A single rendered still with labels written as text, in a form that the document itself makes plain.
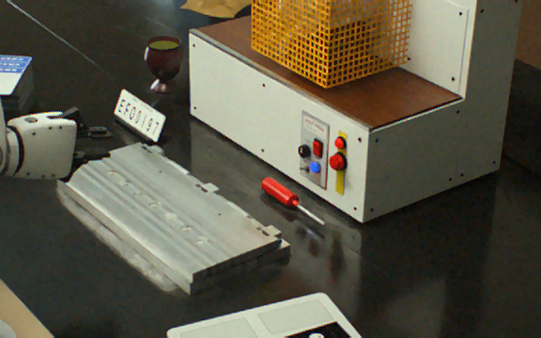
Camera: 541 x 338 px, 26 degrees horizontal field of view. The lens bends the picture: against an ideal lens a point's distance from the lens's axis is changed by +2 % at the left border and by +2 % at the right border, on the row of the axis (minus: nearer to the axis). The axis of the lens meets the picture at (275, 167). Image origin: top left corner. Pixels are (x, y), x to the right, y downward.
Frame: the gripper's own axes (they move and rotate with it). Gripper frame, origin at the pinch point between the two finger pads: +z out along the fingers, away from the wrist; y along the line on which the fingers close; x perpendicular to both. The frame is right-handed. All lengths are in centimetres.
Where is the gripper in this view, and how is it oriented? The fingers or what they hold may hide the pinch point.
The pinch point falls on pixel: (97, 144)
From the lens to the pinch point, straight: 195.4
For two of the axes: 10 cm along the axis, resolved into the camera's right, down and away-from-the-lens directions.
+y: -2.0, 9.2, 3.4
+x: 6.1, 3.9, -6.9
